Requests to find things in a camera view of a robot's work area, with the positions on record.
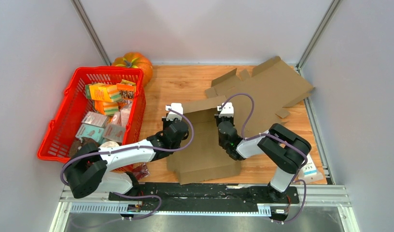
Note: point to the teal cookie box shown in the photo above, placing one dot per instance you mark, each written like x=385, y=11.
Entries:
x=90, y=131

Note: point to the orange pumpkin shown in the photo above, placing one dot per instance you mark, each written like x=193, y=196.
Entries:
x=136, y=60

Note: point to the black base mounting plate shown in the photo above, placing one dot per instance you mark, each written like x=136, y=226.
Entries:
x=208, y=197

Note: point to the grey pink packet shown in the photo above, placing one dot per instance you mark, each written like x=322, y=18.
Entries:
x=116, y=129

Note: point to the orange snack box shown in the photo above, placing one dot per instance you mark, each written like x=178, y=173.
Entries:
x=127, y=89

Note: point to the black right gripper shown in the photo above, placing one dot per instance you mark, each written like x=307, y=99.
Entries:
x=218, y=119

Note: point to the dark red snack packet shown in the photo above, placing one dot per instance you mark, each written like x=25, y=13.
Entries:
x=140, y=170

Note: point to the beige tape roll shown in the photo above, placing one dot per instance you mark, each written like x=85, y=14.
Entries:
x=109, y=144

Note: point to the orange sponge pack lower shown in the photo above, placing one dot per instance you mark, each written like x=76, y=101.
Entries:
x=106, y=108

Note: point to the flat brown cardboard sheet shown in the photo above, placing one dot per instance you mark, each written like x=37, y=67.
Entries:
x=261, y=98

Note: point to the orange sponge pack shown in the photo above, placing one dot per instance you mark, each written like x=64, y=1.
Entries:
x=106, y=108
x=102, y=92

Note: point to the white blue pouch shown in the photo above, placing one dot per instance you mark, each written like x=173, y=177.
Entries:
x=309, y=172

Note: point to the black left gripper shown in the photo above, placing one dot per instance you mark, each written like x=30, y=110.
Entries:
x=165, y=123

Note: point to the brown cardboard box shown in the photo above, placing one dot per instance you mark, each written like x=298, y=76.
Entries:
x=203, y=159

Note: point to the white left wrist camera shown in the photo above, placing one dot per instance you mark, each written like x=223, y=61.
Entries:
x=175, y=111

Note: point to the orange sponge pack upper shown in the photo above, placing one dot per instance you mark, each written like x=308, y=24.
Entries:
x=102, y=92

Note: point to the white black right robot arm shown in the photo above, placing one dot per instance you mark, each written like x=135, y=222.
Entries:
x=285, y=148

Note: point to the brown netted item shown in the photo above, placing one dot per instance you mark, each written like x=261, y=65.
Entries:
x=79, y=143

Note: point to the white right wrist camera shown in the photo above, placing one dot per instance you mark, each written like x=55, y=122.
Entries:
x=226, y=110

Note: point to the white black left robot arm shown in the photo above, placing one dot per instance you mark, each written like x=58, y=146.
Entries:
x=84, y=173

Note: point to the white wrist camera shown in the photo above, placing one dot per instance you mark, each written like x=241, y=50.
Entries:
x=226, y=110
x=175, y=111

